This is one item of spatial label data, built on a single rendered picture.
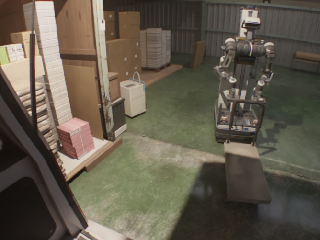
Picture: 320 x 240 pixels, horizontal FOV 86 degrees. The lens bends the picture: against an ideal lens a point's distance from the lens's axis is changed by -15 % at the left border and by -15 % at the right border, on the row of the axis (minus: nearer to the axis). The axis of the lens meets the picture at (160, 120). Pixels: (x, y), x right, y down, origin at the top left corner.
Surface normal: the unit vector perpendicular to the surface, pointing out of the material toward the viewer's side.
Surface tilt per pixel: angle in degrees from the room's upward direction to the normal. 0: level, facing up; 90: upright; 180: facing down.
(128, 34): 90
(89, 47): 90
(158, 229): 0
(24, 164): 90
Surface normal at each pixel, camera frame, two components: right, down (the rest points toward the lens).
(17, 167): 0.89, 0.22
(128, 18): -0.42, 0.41
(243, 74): -0.21, 0.46
